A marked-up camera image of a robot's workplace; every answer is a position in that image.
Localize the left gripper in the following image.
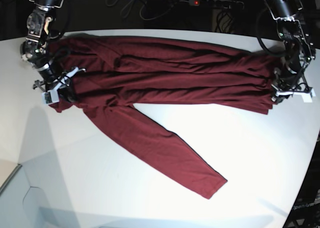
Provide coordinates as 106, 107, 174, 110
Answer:
271, 68, 312, 104

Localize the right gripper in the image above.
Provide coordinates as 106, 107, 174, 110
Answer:
32, 63, 86, 103

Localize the dark red t-shirt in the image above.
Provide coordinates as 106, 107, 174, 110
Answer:
48, 36, 282, 199

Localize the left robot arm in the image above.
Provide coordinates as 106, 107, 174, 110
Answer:
255, 0, 316, 103

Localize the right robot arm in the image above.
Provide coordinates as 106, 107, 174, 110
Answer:
20, 0, 81, 105

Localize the black power strip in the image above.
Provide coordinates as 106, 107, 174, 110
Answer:
188, 0, 245, 9

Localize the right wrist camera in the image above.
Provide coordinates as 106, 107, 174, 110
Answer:
41, 90, 60, 105

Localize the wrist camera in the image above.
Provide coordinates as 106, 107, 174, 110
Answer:
41, 90, 60, 105
301, 88, 315, 103

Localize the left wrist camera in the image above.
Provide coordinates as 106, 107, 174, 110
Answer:
301, 88, 315, 103

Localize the white cable loop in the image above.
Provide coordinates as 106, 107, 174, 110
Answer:
120, 0, 178, 20

